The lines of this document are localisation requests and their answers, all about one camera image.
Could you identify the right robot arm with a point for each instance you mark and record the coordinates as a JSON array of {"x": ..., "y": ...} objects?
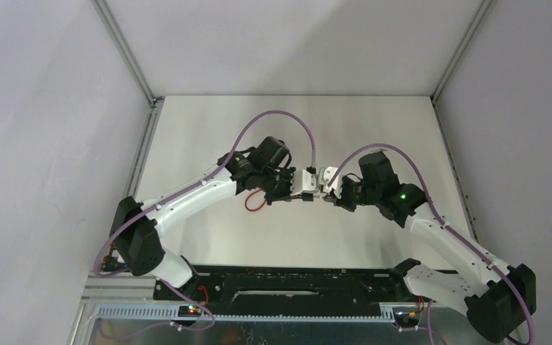
[{"x": 495, "y": 297}]

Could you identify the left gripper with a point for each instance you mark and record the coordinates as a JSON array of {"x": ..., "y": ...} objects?
[{"x": 285, "y": 192}]

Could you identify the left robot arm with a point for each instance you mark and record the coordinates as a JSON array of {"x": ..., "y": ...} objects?
[{"x": 139, "y": 227}]

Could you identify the red cable lock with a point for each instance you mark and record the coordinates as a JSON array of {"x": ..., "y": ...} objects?
[{"x": 255, "y": 201}]

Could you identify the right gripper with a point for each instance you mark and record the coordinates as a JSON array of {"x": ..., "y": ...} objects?
[{"x": 343, "y": 202}]

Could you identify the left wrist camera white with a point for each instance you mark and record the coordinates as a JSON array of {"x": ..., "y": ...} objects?
[{"x": 304, "y": 182}]

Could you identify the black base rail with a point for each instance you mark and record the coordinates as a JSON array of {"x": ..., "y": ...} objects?
[{"x": 299, "y": 292}]

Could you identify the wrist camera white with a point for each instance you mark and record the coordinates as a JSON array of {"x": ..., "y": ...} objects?
[
  {"x": 329, "y": 182},
  {"x": 304, "y": 182}
]

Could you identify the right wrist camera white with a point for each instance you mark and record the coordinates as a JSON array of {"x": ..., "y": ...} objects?
[{"x": 329, "y": 182}]

